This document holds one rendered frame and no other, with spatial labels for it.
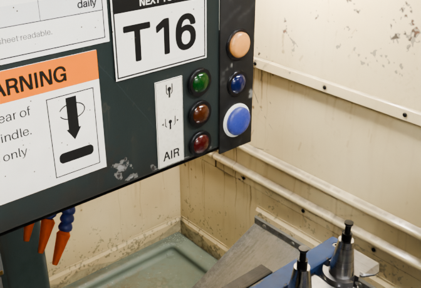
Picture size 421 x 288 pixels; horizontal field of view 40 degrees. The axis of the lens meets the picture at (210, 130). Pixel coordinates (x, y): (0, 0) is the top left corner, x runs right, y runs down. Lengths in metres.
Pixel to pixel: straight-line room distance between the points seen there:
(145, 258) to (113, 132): 1.58
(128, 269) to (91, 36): 1.63
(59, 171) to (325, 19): 1.01
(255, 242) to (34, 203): 1.32
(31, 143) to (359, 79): 1.01
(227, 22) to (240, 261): 1.26
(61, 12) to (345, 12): 0.99
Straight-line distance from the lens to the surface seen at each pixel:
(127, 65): 0.49
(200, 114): 0.55
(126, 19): 0.48
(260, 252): 1.74
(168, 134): 0.54
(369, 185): 1.46
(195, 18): 0.52
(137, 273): 2.05
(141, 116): 0.51
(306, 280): 0.94
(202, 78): 0.54
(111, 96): 0.49
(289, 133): 1.58
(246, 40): 0.56
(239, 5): 0.55
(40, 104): 0.46
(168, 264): 2.08
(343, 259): 1.01
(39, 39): 0.44
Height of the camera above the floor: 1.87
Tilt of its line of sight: 25 degrees down
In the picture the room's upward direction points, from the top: straight up
